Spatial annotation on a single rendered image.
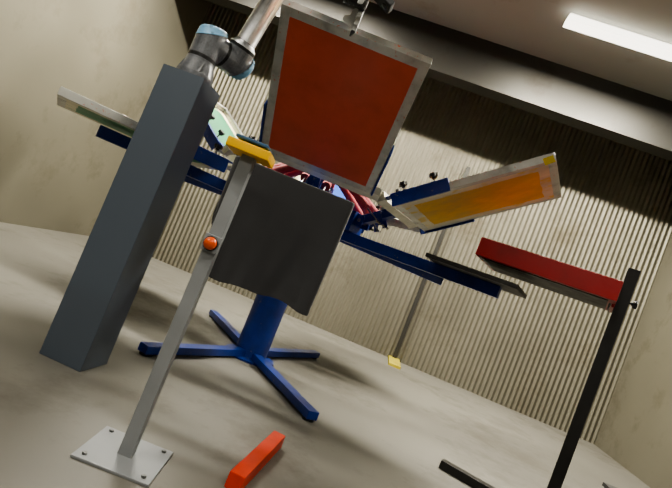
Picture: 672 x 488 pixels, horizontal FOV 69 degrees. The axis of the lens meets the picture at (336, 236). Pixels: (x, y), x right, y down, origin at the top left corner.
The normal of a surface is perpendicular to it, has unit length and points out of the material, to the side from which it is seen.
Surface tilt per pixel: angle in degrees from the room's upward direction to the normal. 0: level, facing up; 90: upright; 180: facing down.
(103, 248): 90
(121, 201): 90
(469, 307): 90
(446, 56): 90
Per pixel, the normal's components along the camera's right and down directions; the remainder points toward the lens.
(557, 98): -0.10, -0.09
